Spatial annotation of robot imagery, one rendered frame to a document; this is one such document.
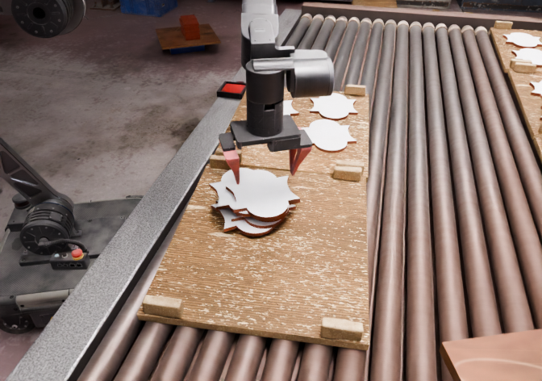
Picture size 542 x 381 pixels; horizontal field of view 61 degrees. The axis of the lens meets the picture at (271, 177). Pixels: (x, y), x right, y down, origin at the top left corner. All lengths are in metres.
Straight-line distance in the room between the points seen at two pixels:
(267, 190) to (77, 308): 0.38
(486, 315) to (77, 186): 2.26
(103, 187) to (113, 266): 1.81
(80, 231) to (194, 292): 1.26
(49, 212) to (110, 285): 1.07
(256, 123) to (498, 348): 0.43
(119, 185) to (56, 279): 0.92
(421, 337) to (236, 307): 0.28
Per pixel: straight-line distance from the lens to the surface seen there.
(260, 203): 0.84
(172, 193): 1.00
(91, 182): 2.72
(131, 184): 2.64
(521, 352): 0.64
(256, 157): 1.05
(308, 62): 0.69
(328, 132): 1.14
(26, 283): 1.90
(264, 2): 0.78
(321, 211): 0.91
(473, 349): 0.62
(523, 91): 1.53
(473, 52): 1.81
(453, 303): 0.82
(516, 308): 0.85
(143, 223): 0.94
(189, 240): 0.85
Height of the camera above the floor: 1.52
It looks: 36 degrees down
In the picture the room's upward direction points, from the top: straight up
